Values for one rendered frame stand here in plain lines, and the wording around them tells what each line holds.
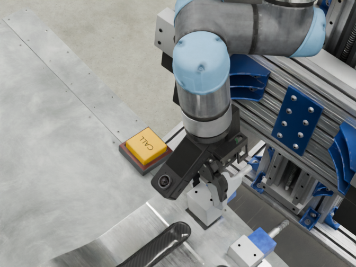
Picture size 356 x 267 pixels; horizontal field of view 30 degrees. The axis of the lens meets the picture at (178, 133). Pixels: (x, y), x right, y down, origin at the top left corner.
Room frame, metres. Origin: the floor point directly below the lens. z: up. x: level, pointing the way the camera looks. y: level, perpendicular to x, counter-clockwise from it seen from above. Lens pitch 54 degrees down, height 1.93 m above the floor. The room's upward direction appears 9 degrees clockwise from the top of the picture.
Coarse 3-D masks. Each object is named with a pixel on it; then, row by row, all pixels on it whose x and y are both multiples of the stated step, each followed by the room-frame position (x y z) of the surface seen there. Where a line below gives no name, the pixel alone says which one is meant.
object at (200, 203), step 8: (248, 168) 0.68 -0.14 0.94; (200, 184) 0.62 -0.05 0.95; (192, 192) 0.61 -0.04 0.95; (200, 192) 0.61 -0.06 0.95; (208, 192) 0.61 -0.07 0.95; (192, 200) 0.59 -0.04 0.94; (200, 200) 0.59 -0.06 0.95; (208, 200) 0.59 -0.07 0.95; (192, 208) 0.60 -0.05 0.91; (200, 208) 0.58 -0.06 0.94; (208, 208) 0.58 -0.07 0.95; (216, 208) 0.59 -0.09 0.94; (200, 216) 0.58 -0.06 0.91; (208, 216) 0.57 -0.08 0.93; (216, 216) 0.59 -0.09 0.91; (208, 224) 0.57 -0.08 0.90
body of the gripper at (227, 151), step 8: (232, 104) 0.65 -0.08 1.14; (232, 112) 0.64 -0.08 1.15; (232, 120) 0.63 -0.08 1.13; (184, 128) 0.61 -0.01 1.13; (232, 128) 0.63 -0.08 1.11; (192, 136) 0.59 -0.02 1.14; (216, 136) 0.59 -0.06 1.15; (224, 136) 0.60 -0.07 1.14; (232, 136) 0.63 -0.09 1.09; (240, 136) 0.64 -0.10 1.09; (216, 144) 0.61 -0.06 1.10; (224, 144) 0.62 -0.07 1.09; (232, 144) 0.62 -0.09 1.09; (240, 144) 0.62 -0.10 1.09; (216, 152) 0.60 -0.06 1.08; (224, 152) 0.60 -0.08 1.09; (232, 152) 0.61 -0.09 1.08; (240, 152) 0.63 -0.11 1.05; (208, 160) 0.59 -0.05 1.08; (216, 160) 0.59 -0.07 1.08; (224, 160) 0.59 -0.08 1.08; (232, 160) 0.62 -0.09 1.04; (240, 160) 0.62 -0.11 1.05; (200, 168) 0.59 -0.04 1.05; (208, 168) 0.58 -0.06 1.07; (216, 168) 0.58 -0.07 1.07; (224, 168) 0.61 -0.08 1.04; (208, 176) 0.58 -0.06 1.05
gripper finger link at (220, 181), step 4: (212, 172) 0.58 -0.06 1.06; (216, 172) 0.58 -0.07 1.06; (216, 176) 0.57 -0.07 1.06; (220, 176) 0.57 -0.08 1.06; (224, 176) 0.58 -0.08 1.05; (216, 180) 0.57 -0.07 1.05; (220, 180) 0.57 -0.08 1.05; (224, 180) 0.58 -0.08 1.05; (216, 184) 0.57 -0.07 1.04; (220, 184) 0.57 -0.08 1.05; (224, 184) 0.57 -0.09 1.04; (220, 188) 0.57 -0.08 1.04; (224, 188) 0.57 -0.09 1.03; (220, 192) 0.57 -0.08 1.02; (224, 192) 0.57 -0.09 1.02; (220, 196) 0.57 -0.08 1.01; (224, 196) 0.57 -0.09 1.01; (220, 200) 0.57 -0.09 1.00
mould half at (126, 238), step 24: (144, 216) 0.58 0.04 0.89; (168, 216) 0.58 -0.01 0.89; (96, 240) 0.52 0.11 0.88; (120, 240) 0.53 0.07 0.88; (144, 240) 0.53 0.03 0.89; (192, 240) 0.55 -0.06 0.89; (216, 240) 0.55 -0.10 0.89; (48, 264) 0.44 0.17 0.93; (72, 264) 0.45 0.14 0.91; (96, 264) 0.47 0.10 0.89; (168, 264) 0.49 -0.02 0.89; (192, 264) 0.50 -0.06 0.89; (216, 264) 0.51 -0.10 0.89; (264, 264) 0.52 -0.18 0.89
